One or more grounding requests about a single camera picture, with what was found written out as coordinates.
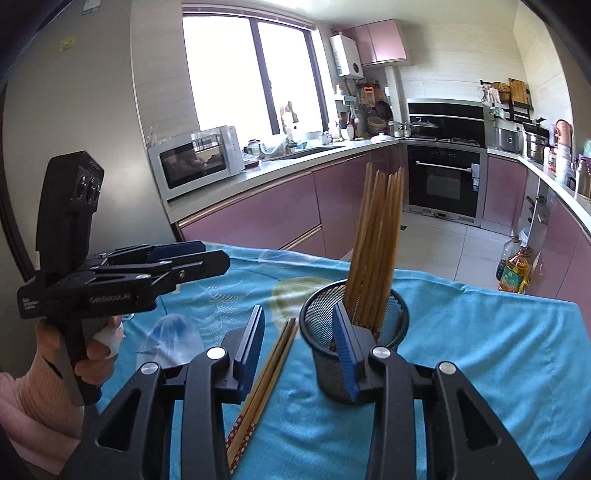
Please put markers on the pink thermos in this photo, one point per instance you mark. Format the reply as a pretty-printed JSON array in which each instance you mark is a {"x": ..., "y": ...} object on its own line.
[{"x": 563, "y": 134}]

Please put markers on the blue floral tablecloth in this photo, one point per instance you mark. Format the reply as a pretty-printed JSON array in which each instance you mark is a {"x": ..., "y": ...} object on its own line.
[{"x": 461, "y": 346}]

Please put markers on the long pink base cabinets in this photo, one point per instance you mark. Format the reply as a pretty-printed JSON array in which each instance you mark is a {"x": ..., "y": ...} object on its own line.
[{"x": 258, "y": 207}]

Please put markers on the white plastic bottle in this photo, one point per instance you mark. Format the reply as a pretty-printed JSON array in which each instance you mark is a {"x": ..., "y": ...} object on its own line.
[{"x": 563, "y": 164}]

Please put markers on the pink wall cabinet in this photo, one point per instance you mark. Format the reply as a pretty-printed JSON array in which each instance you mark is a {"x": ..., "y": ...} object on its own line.
[{"x": 383, "y": 41}]

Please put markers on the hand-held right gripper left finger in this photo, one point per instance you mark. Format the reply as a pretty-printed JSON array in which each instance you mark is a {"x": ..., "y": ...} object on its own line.
[{"x": 251, "y": 350}]

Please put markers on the grey refrigerator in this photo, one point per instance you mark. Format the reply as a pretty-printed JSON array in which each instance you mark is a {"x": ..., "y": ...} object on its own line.
[{"x": 92, "y": 92}]

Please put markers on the stainless steel pot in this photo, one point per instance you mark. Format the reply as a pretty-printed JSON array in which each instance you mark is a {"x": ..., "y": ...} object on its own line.
[{"x": 535, "y": 145}]

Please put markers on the yellow cooking oil bottle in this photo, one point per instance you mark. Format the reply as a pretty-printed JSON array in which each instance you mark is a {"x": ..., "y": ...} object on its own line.
[{"x": 519, "y": 277}]

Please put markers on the black wall rack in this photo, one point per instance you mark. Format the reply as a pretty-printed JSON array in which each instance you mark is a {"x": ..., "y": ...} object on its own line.
[{"x": 519, "y": 108}]

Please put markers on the person's left forearm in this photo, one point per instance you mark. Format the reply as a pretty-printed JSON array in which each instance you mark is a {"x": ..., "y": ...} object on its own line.
[{"x": 37, "y": 406}]

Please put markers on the wooden cutting board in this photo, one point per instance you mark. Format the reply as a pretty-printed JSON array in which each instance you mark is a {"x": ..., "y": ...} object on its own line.
[{"x": 518, "y": 90}]

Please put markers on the black mesh utensil holder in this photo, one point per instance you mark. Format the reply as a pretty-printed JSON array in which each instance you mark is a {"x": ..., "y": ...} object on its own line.
[{"x": 314, "y": 334}]

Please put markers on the white water heater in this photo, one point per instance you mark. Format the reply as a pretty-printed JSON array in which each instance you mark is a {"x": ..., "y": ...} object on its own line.
[{"x": 346, "y": 57}]

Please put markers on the built-in black oven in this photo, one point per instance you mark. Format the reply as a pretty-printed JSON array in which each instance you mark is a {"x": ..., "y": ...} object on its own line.
[{"x": 443, "y": 184}]

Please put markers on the kitchen window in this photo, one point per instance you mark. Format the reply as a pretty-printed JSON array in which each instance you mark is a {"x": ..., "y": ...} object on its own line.
[{"x": 221, "y": 69}]

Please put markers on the purple lidded jug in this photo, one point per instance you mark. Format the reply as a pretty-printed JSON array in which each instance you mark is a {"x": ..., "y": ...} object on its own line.
[{"x": 584, "y": 180}]

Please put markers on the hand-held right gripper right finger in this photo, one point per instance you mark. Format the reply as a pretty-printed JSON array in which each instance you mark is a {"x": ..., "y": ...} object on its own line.
[{"x": 346, "y": 364}]

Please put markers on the kitchen sink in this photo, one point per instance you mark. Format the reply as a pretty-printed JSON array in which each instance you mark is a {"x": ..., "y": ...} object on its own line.
[{"x": 309, "y": 152}]

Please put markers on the pink peninsula base cabinets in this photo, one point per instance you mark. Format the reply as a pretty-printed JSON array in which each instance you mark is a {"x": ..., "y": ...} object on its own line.
[{"x": 568, "y": 258}]

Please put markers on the black range hood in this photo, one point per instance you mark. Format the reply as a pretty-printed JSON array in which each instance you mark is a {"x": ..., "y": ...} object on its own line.
[{"x": 443, "y": 110}]

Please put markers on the hanging frying pan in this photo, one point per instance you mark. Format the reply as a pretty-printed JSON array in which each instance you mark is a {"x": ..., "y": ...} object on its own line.
[{"x": 383, "y": 110}]

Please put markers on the white pot lid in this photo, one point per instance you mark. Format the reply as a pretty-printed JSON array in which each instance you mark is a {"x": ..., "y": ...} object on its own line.
[{"x": 381, "y": 138}]

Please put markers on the white microwave oven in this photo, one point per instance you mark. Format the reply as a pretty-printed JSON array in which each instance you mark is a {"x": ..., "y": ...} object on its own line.
[{"x": 194, "y": 161}]

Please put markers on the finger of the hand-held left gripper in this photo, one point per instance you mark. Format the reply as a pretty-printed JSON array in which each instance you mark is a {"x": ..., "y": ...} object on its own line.
[
  {"x": 180, "y": 249},
  {"x": 203, "y": 266}
]

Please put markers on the person's left hand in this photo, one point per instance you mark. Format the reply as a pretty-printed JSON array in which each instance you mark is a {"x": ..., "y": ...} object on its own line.
[{"x": 94, "y": 364}]

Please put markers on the silver rice cooker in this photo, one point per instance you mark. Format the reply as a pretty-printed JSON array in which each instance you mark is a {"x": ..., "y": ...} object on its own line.
[{"x": 508, "y": 138}]

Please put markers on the dark liquid bottle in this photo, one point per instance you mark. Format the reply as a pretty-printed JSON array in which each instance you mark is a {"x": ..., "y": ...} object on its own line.
[{"x": 505, "y": 272}]

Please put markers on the black wok with lid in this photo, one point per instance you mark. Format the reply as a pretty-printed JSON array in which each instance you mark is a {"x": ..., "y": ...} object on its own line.
[{"x": 424, "y": 127}]

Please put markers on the narrow pink base cabinet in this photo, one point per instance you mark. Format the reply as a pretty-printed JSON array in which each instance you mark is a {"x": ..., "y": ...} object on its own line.
[{"x": 503, "y": 194}]

